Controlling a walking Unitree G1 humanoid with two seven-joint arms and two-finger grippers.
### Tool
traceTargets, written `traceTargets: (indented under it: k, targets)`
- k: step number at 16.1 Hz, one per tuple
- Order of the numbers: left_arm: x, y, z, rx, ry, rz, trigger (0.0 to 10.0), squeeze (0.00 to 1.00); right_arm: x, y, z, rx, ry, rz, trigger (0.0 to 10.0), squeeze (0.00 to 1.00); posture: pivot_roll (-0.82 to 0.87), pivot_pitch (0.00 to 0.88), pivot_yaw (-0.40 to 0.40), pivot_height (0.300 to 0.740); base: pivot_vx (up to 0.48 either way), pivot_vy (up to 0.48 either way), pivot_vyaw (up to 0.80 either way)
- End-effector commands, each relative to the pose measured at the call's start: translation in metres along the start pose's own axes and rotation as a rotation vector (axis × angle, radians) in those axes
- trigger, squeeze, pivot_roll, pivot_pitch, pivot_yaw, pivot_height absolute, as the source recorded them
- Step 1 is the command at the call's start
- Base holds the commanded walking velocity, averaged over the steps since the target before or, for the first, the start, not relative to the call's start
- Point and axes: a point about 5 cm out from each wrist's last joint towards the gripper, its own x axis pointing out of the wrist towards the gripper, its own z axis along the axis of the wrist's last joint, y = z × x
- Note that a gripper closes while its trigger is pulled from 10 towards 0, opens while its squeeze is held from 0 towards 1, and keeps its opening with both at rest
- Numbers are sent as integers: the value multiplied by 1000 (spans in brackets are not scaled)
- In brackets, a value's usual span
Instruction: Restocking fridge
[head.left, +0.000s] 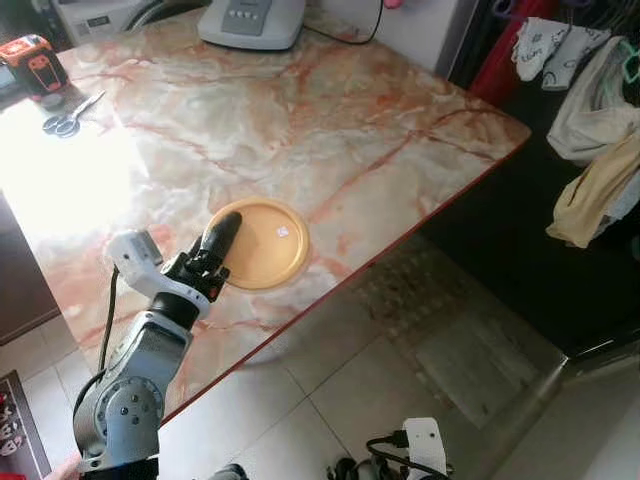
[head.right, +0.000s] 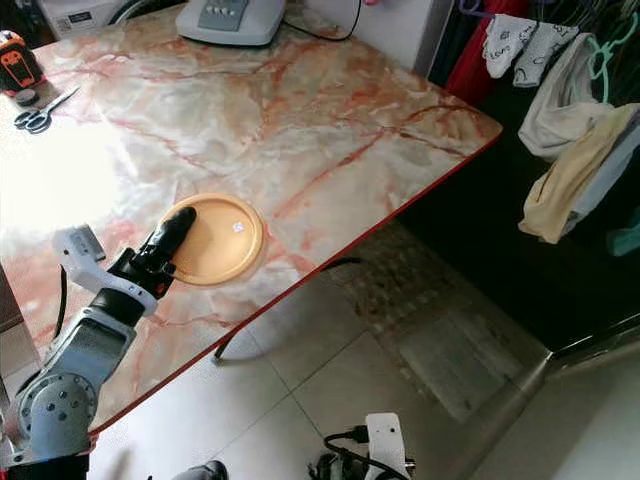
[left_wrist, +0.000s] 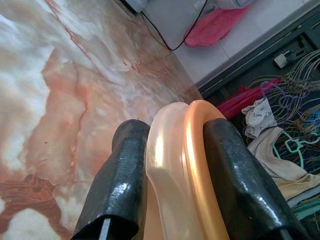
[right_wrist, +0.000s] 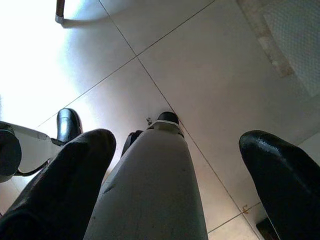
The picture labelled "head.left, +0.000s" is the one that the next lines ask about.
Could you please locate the grey-white hanging garment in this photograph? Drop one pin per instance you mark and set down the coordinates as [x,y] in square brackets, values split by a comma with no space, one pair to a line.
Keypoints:
[590,115]

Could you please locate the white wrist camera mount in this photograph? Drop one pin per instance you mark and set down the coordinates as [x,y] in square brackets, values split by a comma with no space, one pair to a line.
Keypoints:
[135,255]
[425,450]

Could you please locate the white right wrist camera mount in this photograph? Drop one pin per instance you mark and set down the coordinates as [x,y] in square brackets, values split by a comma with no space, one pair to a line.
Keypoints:
[425,450]

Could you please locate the grey and white desk appliance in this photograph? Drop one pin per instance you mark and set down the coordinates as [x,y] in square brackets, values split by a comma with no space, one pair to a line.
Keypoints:
[250,22]

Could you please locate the yellow hanging garment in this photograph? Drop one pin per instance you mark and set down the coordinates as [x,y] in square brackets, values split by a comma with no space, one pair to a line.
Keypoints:
[590,200]

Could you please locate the dark red patterned rug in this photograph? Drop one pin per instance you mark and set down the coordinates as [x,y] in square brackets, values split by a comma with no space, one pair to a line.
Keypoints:
[18,430]

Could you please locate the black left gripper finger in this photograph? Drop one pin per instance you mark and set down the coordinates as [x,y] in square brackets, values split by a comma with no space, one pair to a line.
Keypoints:
[232,238]
[215,238]

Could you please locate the round yellow plate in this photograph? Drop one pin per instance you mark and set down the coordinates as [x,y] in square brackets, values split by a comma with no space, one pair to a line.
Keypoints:
[272,245]

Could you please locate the dark robot foot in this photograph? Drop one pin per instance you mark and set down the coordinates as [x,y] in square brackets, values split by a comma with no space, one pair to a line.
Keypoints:
[230,472]

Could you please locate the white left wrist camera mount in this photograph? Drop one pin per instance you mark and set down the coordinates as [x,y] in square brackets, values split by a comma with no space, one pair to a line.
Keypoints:
[135,255]

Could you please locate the dark brown cabinet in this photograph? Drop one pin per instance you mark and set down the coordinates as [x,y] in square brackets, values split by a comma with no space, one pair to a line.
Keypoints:
[22,280]

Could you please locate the green clothes hanger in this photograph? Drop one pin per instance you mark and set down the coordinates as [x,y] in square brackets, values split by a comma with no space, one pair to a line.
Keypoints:
[630,62]

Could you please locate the grey patterned floor mat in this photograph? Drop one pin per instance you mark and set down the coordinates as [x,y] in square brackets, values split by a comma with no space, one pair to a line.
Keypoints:
[470,340]

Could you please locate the red hanging cloth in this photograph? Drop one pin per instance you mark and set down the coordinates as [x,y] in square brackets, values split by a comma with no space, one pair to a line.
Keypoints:
[500,60]

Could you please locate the white box appliance with display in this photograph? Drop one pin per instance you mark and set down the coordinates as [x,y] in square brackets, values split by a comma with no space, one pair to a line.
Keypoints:
[100,15]

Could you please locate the white patterned sock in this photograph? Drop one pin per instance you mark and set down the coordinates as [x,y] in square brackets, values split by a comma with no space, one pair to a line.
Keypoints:
[578,55]
[535,45]

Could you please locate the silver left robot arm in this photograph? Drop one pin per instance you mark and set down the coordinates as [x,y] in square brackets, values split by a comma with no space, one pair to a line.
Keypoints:
[140,375]

